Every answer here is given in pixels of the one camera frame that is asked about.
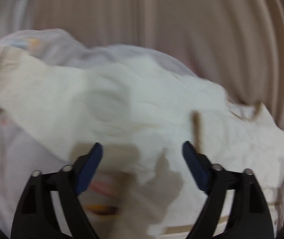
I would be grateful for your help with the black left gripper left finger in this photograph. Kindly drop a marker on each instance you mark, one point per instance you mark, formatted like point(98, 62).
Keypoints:
point(35, 215)

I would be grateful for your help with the cream quilted jacket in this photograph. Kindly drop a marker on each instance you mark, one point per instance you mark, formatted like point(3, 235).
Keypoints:
point(141, 114)

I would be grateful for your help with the light grey printed bed blanket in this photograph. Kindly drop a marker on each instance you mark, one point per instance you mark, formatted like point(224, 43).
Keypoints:
point(20, 154)

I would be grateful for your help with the beige curtain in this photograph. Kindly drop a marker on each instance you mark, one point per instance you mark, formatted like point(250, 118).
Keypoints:
point(236, 43)

